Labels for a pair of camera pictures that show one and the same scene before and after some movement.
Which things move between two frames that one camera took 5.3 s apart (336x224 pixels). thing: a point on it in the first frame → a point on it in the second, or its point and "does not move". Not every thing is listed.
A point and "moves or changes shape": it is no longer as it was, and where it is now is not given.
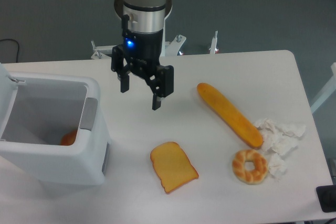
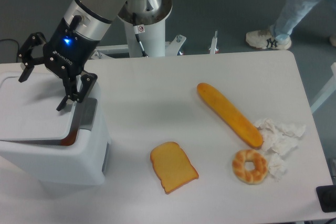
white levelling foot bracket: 213,46 does not move
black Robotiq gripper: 146,48 → 66,54
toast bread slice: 172,166 does not move
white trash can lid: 8,89 moves or changes shape
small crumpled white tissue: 277,167 does not move
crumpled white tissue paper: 282,138 does not move
